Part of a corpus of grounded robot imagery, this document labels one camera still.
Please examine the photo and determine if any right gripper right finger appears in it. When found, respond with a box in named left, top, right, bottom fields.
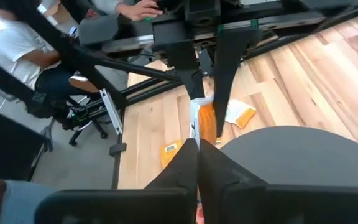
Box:
left=198, top=138, right=358, bottom=224

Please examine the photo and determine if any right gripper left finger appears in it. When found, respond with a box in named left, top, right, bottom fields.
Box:
left=34, top=138, right=200, bottom=224

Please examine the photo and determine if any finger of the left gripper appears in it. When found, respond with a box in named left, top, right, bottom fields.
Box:
left=213, top=27, right=263, bottom=138
left=152, top=21, right=206, bottom=100

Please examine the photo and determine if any white and orange tea packet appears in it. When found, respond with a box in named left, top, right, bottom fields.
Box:
left=224, top=98, right=257, bottom=129

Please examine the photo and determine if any orange tea packet white border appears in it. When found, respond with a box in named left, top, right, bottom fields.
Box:
left=189, top=95, right=219, bottom=147

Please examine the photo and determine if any red peach tea packet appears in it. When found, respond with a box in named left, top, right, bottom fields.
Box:
left=195, top=202, right=206, bottom=224

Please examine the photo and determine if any orange tea packet with barcode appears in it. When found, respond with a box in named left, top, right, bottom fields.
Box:
left=159, top=138, right=185, bottom=169

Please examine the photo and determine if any round grey woven placemat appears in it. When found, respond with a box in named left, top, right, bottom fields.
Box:
left=219, top=125, right=358, bottom=188

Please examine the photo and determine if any person's hand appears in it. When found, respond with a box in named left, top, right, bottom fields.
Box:
left=116, top=0, right=164, bottom=22

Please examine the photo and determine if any black office chair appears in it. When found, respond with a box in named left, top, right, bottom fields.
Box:
left=26, top=90, right=109, bottom=147

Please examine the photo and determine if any black desk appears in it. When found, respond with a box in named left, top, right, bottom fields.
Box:
left=0, top=104, right=48, bottom=183

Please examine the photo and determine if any person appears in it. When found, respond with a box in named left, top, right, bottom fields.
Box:
left=0, top=0, right=102, bottom=103

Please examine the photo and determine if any silver frame bracket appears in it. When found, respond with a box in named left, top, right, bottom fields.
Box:
left=99, top=88, right=124, bottom=135

